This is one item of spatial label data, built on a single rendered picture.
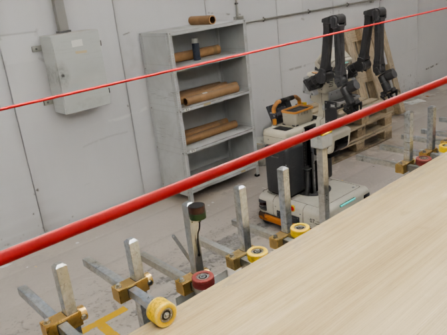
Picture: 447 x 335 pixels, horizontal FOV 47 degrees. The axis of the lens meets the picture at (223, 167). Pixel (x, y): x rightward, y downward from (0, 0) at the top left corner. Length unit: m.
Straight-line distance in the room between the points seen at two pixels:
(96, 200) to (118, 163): 0.38
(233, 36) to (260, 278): 3.57
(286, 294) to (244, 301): 0.14
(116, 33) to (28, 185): 1.48
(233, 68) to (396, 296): 3.77
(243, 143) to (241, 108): 0.38
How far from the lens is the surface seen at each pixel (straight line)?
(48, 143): 4.45
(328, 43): 3.45
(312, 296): 1.75
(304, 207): 3.89
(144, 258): 2.18
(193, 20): 4.96
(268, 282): 1.83
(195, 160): 5.28
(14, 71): 4.30
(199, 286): 1.87
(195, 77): 5.15
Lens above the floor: 1.88
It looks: 19 degrees down
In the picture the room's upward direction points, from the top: 6 degrees counter-clockwise
